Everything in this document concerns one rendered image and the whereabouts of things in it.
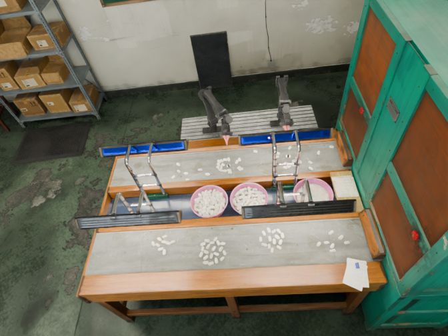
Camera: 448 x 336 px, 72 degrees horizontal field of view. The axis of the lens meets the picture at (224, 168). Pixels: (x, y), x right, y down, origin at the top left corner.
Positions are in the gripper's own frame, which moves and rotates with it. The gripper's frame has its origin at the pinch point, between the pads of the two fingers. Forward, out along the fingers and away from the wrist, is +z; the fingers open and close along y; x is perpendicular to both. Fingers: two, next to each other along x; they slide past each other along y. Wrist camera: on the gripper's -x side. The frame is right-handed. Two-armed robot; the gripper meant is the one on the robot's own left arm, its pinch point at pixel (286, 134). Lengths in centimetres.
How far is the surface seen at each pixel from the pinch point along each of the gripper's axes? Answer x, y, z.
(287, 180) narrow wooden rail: -15.3, -4.0, 34.0
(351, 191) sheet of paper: -26, 36, 44
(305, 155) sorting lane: 0.9, 13.2, 17.3
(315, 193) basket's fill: -20, 14, 44
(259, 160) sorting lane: 0.3, -22.4, 18.1
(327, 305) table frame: -17, 18, 125
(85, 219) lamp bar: -69, -127, 44
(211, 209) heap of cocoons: -24, -59, 50
